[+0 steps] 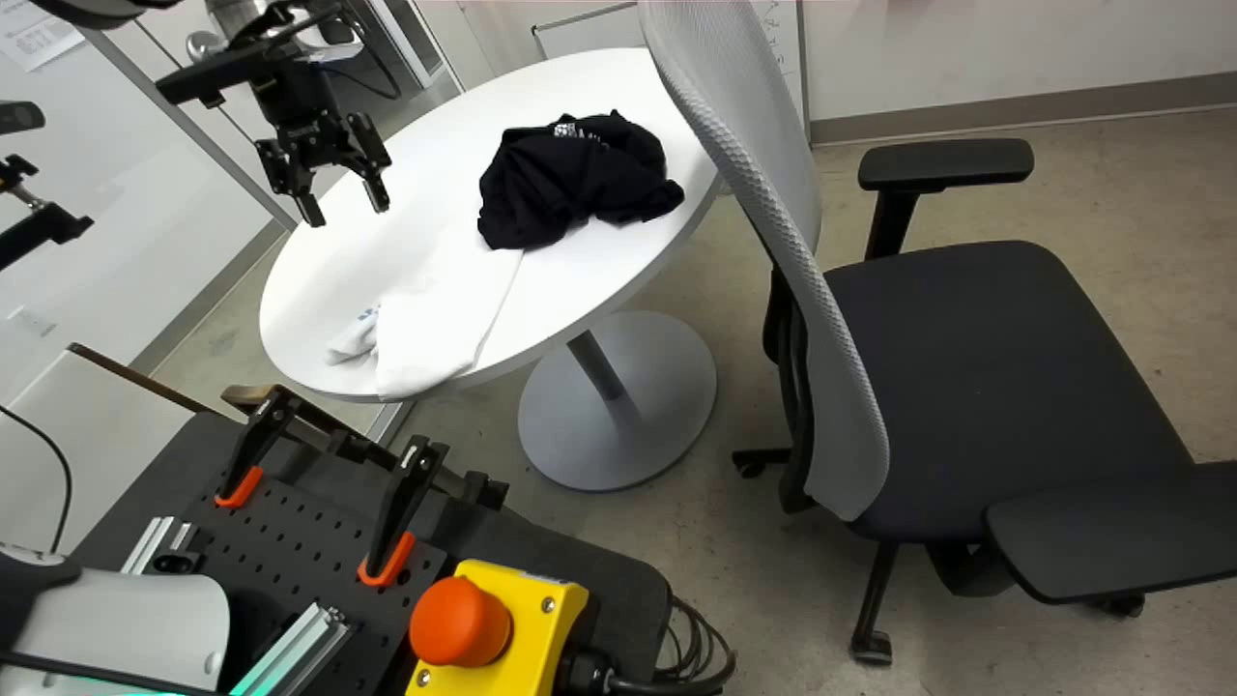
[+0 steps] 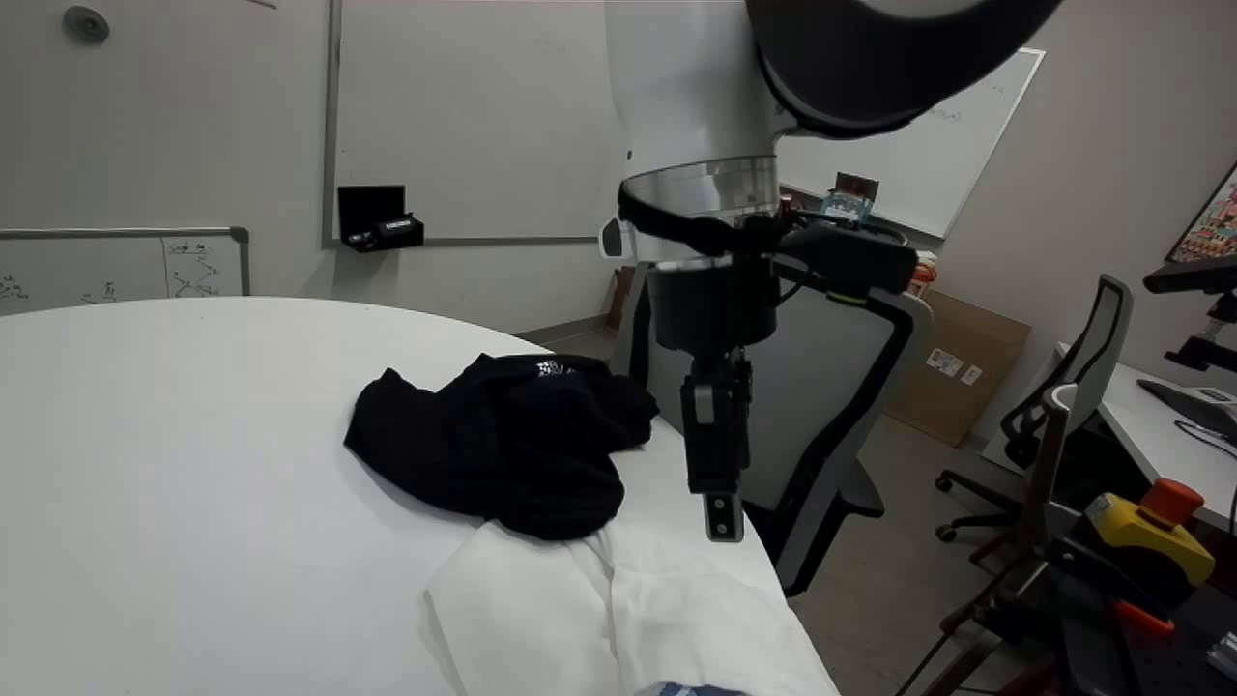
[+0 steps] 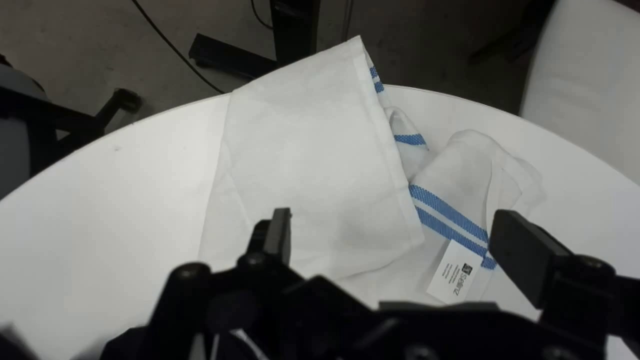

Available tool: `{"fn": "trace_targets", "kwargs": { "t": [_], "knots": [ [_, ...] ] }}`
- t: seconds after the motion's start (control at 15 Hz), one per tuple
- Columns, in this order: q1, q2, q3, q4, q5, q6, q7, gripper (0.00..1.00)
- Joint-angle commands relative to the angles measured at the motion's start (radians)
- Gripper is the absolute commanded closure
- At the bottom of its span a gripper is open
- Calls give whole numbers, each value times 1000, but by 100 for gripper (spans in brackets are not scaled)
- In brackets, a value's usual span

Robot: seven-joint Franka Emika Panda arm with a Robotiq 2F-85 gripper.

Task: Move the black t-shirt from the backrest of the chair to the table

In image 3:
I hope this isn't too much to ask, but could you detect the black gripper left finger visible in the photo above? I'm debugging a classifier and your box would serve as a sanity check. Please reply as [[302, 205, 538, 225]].
[[97, 206, 315, 360]]

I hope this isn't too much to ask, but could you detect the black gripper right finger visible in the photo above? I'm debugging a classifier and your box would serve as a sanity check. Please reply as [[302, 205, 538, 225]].
[[488, 209, 640, 360]]

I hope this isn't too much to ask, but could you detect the white towel with blue stripes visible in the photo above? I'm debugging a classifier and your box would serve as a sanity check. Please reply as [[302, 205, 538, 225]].
[[202, 37, 547, 308]]

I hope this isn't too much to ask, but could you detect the black equipment cart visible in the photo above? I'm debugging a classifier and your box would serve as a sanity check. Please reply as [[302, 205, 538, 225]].
[[0, 52, 146, 198]]

